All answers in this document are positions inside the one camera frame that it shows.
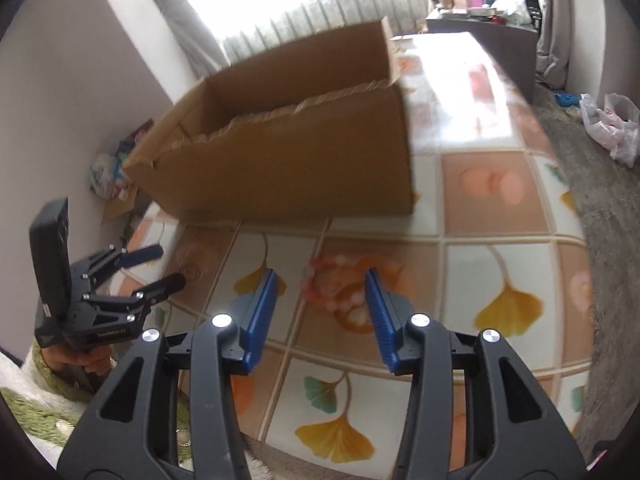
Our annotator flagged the white plastic bag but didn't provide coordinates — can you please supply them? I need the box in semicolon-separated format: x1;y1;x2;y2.
579;92;640;168

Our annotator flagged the white fluffy blanket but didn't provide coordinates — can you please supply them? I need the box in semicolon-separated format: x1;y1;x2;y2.
0;355;193;466

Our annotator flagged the pink orange bead bracelet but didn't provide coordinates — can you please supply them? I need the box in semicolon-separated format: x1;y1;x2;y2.
304;255;401;311

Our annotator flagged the plastic bag of small packets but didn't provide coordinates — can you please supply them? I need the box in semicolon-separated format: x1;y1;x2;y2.
90;120;156;198

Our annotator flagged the person's left forearm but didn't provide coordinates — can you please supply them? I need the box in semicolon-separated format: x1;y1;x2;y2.
20;345;96;396

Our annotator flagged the grey curtain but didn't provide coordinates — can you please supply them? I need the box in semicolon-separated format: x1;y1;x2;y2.
140;0;231;73
535;0;573;86

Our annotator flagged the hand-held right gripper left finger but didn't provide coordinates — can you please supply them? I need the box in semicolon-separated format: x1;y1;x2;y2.
57;267;279;480

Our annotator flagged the flat cardboard piece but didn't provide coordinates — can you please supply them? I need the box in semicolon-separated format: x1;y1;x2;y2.
102;185;141;226

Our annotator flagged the person's left hand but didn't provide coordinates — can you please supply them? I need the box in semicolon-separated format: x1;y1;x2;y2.
42;346;115;381

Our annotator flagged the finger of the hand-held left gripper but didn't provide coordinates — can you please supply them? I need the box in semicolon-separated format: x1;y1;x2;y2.
75;244;165;286
82;274;187;328

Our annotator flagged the brown cardboard box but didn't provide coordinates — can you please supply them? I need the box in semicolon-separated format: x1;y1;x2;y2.
122;16;418;223

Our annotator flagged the white radiator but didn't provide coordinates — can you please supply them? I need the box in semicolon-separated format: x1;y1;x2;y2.
220;0;431;63

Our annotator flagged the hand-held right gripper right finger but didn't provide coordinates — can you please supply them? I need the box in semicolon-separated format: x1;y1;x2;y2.
364;267;587;480

